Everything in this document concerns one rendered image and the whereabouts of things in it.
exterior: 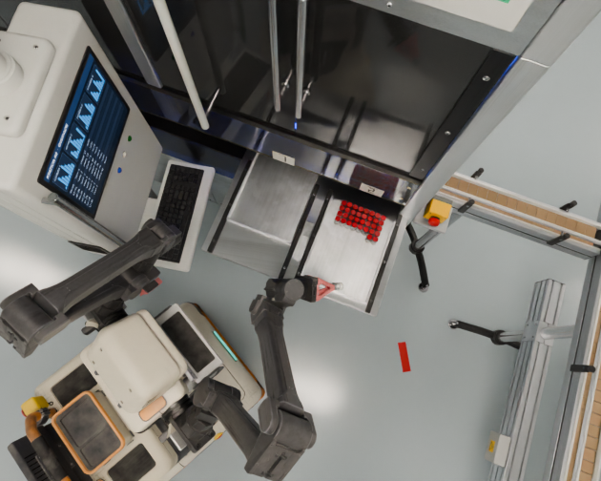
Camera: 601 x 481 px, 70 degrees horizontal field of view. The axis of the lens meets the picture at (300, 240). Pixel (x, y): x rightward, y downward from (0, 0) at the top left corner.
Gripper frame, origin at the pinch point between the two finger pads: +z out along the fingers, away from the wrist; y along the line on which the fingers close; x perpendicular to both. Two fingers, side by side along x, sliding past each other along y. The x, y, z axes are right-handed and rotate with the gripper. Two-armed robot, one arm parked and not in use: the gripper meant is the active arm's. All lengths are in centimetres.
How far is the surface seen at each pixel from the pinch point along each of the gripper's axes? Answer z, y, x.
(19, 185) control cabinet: -78, 12, -23
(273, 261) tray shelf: 0.2, 39.8, -3.3
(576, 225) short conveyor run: 100, -14, -23
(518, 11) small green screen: -7, -60, -54
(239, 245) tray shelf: -10.4, 47.5, -8.6
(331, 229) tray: 20.9, 33.0, -16.6
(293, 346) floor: 45, 101, 50
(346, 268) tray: 24.2, 26.1, -2.4
